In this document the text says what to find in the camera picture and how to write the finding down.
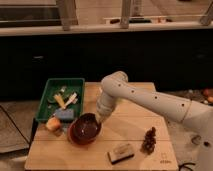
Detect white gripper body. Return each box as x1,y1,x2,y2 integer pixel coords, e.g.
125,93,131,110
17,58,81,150
96,92,117,123

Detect dark purple bowl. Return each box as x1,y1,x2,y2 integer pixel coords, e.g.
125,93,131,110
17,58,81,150
70,113,101,145

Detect orange bowl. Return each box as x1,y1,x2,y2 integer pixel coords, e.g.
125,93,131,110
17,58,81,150
67,123,97,145

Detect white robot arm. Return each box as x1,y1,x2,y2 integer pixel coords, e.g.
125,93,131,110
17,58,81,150
96,71,213,171

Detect white utensil in tray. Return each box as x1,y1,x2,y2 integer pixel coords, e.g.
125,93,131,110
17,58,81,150
65,93,77,107

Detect blue sponge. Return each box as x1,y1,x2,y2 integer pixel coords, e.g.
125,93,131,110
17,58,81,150
54,109,74,120

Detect yellow toy corn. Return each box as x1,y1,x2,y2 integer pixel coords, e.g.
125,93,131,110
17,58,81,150
54,94,66,109

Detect orange apple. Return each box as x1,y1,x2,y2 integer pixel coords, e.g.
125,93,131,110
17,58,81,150
46,117,61,132

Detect green plastic tray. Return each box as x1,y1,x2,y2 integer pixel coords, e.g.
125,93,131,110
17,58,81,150
35,78,85,122

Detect bunch of dark grapes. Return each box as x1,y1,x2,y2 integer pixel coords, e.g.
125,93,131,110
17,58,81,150
142,127,156,154

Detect black cable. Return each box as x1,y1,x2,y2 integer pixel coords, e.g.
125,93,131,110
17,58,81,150
178,161,198,171

